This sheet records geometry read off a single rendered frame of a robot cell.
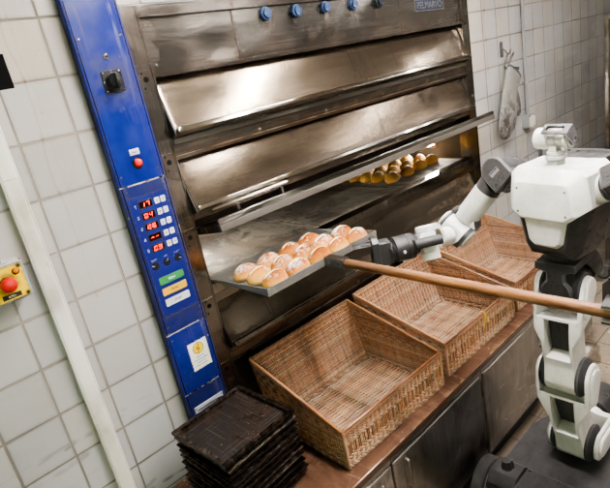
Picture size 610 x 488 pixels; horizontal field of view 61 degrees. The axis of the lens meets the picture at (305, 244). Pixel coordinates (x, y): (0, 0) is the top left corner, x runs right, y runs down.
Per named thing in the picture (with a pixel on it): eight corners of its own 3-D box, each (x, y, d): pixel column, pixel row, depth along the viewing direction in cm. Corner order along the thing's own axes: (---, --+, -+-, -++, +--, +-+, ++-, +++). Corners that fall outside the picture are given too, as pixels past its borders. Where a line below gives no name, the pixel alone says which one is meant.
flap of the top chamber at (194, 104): (174, 138, 165) (148, 79, 164) (465, 61, 274) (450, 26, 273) (179, 133, 162) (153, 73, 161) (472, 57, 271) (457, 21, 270)
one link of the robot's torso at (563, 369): (551, 372, 200) (546, 261, 185) (600, 385, 187) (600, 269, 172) (533, 392, 191) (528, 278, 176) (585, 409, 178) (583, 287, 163)
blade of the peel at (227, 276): (377, 236, 196) (376, 229, 195) (268, 296, 163) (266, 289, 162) (312, 228, 222) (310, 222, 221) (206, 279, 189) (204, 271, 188)
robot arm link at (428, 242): (398, 234, 181) (429, 228, 182) (406, 264, 180) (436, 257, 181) (407, 232, 169) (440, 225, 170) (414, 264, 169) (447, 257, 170)
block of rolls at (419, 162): (313, 181, 312) (311, 172, 310) (363, 161, 341) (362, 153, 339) (393, 184, 268) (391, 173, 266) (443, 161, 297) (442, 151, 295)
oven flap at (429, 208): (231, 347, 190) (208, 298, 189) (477, 201, 299) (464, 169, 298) (237, 346, 187) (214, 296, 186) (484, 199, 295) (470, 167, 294)
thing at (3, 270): (-13, 304, 136) (-28, 269, 132) (27, 289, 142) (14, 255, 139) (-7, 310, 130) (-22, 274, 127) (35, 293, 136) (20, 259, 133)
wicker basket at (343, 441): (260, 418, 203) (244, 357, 194) (355, 350, 236) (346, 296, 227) (350, 473, 167) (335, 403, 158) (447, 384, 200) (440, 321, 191)
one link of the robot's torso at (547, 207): (550, 228, 195) (546, 134, 183) (647, 244, 166) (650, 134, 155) (499, 254, 181) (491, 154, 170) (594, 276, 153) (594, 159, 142)
